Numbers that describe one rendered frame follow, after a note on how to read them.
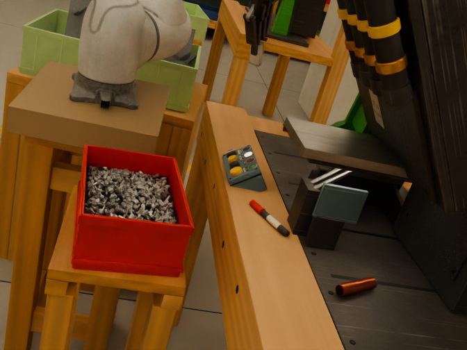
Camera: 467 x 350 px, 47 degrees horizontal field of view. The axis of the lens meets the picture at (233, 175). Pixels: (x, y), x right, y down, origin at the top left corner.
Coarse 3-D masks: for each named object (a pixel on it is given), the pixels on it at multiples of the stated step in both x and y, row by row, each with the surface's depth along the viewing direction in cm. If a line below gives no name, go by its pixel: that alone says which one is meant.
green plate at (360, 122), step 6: (354, 102) 121; (360, 102) 120; (354, 108) 121; (360, 108) 120; (348, 114) 123; (354, 114) 122; (360, 114) 120; (348, 120) 123; (354, 120) 122; (360, 120) 119; (354, 126) 121; (360, 126) 119; (366, 126) 116; (360, 132) 118; (366, 132) 117
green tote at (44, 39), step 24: (24, 24) 187; (48, 24) 213; (24, 48) 189; (48, 48) 189; (72, 48) 189; (192, 48) 230; (24, 72) 193; (144, 72) 194; (168, 72) 194; (192, 72) 194; (168, 96) 197
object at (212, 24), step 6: (186, 0) 763; (330, 0) 740; (204, 6) 768; (210, 6) 768; (276, 6) 732; (204, 12) 732; (210, 12) 733; (216, 12) 733; (210, 18) 736; (216, 18) 736; (210, 24) 730; (318, 36) 776
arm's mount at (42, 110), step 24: (48, 72) 155; (72, 72) 159; (24, 96) 138; (48, 96) 141; (144, 96) 157; (24, 120) 133; (48, 120) 133; (72, 120) 134; (96, 120) 136; (120, 120) 139; (144, 120) 143; (72, 144) 136; (96, 144) 136; (120, 144) 137; (144, 144) 137
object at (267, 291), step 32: (224, 128) 162; (224, 192) 126; (256, 192) 128; (224, 224) 120; (256, 224) 114; (288, 224) 118; (224, 256) 115; (256, 256) 103; (288, 256) 106; (224, 288) 110; (256, 288) 93; (288, 288) 96; (224, 320) 105; (256, 320) 86; (288, 320) 88; (320, 320) 90
